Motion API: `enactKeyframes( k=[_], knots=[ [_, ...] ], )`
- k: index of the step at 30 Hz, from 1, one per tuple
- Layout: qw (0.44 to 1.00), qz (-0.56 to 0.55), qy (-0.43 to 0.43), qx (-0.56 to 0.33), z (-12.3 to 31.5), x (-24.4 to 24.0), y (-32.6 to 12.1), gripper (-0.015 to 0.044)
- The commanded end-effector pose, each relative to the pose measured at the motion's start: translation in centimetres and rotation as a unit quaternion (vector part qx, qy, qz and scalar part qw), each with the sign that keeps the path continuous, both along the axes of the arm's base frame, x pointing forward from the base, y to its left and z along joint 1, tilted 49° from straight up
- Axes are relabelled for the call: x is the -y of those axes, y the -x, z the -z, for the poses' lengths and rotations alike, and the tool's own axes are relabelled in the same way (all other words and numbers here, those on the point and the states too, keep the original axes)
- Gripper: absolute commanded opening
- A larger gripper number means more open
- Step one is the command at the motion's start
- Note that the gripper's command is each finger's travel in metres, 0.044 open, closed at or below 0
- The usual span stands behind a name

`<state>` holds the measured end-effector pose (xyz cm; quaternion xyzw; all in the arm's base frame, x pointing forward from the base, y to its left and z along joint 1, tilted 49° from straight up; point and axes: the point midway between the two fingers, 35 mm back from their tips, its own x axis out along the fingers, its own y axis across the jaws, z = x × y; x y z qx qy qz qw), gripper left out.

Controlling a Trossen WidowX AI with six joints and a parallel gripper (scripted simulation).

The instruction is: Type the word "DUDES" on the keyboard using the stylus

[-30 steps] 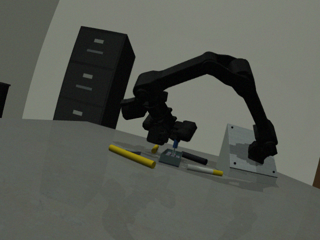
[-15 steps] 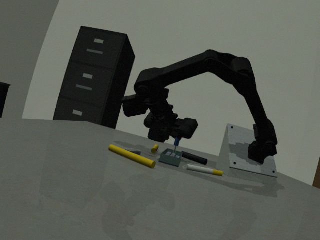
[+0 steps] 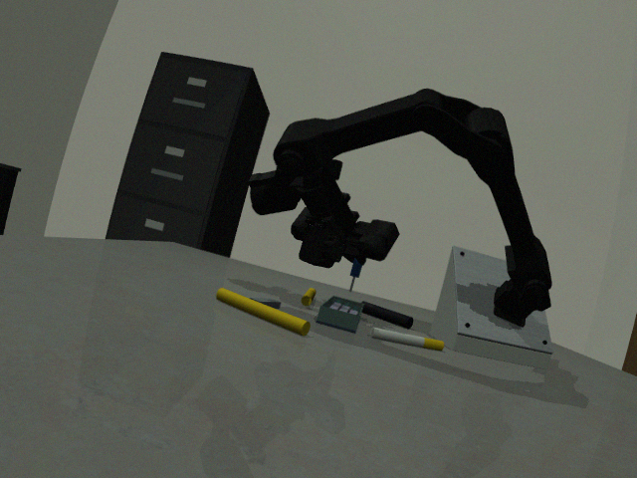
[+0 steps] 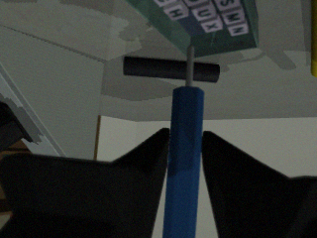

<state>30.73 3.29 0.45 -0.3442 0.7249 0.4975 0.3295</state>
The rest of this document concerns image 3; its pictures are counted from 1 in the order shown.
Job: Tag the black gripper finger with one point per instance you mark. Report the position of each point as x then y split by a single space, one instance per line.
354 252
350 258

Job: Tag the blue stylus with silver tip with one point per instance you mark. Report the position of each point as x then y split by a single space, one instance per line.
355 272

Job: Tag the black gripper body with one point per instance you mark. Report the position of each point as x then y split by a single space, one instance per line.
373 240

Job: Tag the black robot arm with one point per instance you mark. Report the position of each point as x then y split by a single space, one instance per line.
306 170

